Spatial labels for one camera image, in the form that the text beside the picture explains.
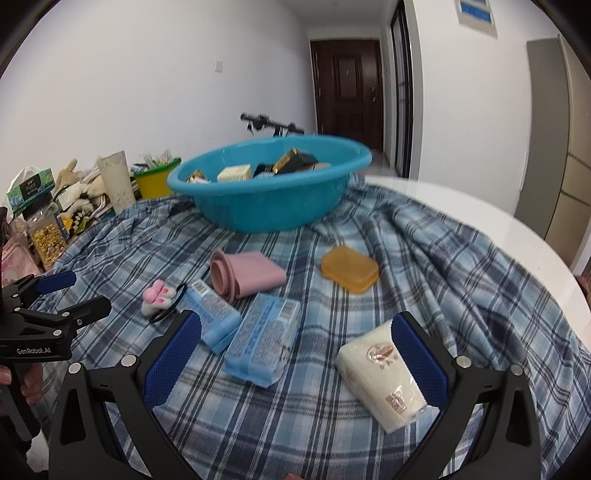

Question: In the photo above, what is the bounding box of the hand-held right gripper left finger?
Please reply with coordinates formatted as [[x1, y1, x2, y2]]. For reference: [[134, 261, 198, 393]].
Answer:
[[48, 310, 204, 480]]

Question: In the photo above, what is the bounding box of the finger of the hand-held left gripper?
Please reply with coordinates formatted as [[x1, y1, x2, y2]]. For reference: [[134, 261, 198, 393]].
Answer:
[[14, 295, 112, 343], [0, 270, 77, 305]]

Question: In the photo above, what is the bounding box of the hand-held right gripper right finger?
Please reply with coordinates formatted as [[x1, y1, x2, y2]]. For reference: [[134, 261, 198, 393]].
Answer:
[[390, 311, 543, 480]]

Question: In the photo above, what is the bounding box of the cream tissue packet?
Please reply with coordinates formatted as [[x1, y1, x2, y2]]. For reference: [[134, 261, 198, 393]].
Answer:
[[335, 320, 432, 433]]

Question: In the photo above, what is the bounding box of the small blue packet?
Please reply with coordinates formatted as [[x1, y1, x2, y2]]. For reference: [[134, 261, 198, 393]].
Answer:
[[178, 279, 243, 355]]

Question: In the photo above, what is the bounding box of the white plush pink bow hair tie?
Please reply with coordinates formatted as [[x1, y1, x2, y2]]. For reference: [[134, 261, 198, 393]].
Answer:
[[142, 278, 188, 324]]

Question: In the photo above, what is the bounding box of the large blue barcode packet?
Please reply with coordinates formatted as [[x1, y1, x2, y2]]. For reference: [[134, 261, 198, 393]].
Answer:
[[224, 293, 302, 389]]

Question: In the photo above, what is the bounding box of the blue plastic basin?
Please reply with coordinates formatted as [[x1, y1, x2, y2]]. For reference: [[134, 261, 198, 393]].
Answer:
[[167, 135, 373, 233]]

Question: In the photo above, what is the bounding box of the person's left hand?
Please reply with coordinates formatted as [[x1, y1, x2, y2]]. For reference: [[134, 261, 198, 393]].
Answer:
[[0, 362, 45, 404]]

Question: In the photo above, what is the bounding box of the clear cereal jar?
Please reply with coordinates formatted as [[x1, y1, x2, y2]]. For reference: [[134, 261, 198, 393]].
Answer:
[[21, 200, 70, 271]]

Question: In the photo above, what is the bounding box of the pink pouch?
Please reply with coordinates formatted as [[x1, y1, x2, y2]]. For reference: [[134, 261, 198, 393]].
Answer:
[[0, 231, 40, 283]]

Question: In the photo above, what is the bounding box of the green tissue box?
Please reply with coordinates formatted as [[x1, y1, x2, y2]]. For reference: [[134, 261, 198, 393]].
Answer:
[[7, 166, 56, 214]]

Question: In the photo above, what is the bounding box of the cream plush toy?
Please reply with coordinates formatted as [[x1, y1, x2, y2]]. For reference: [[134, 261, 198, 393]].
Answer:
[[53, 159, 109, 217]]

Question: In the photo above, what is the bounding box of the blue plaid cloth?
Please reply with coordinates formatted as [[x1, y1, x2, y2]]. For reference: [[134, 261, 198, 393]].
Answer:
[[28, 178, 591, 480]]

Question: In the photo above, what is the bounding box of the orange soap box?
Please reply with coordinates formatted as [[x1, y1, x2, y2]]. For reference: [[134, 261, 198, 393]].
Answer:
[[321, 246, 380, 295]]

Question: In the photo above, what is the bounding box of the white tumbler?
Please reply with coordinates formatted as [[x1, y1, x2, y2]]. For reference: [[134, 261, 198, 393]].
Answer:
[[97, 150, 137, 214]]

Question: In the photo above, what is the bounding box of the yellow-green plastic bin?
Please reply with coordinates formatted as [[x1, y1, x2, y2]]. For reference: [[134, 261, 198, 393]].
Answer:
[[134, 158, 182, 200]]

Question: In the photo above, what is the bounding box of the pile of small sachets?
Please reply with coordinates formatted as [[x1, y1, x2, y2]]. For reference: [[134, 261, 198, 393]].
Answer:
[[131, 148, 176, 174]]

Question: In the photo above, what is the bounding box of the cream soap bar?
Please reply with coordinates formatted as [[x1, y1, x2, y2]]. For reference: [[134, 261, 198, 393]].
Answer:
[[217, 164, 253, 182]]

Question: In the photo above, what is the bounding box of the black box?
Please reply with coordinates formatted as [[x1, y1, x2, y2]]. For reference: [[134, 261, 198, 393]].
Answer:
[[277, 152, 320, 174]]

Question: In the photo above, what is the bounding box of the beige refrigerator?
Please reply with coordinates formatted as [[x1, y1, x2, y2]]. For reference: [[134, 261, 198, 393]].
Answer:
[[515, 36, 591, 273]]

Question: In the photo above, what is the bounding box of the black-framed glass sliding door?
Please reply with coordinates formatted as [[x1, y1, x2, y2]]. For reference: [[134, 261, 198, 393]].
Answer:
[[388, 0, 414, 178]]

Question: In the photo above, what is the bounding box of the dark brown door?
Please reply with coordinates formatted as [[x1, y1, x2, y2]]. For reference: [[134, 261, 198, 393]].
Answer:
[[310, 39, 385, 153]]

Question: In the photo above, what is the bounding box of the black bicycle handlebar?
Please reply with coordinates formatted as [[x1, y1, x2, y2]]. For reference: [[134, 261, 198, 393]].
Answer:
[[240, 112, 305, 138]]

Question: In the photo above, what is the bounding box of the wall electrical panel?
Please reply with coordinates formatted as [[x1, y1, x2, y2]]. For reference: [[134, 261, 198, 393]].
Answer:
[[455, 0, 498, 38]]

